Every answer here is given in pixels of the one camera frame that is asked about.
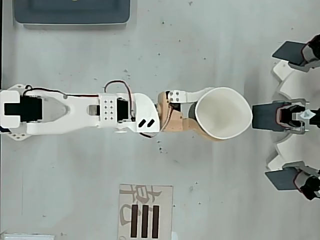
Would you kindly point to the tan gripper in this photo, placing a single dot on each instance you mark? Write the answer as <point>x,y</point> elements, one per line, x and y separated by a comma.
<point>178,117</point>

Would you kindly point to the white paper cup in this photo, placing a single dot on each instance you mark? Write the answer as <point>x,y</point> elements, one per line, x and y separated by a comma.
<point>222,112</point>

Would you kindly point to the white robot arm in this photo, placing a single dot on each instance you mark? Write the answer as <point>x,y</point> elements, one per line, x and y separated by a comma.
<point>80,110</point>

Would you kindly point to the dark grey valve paddle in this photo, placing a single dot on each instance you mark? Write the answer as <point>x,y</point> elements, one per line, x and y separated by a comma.
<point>266,117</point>
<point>287,52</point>
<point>282,178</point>

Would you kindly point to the black red valve motor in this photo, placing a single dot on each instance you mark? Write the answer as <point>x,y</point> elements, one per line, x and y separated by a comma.
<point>312,50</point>
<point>291,115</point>
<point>310,185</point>

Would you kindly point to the grey card with brown stripes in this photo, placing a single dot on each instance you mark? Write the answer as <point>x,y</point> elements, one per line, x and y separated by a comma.
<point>165,212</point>

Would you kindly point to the dark blue-grey tray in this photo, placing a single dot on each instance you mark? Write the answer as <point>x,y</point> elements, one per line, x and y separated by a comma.
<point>72,11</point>

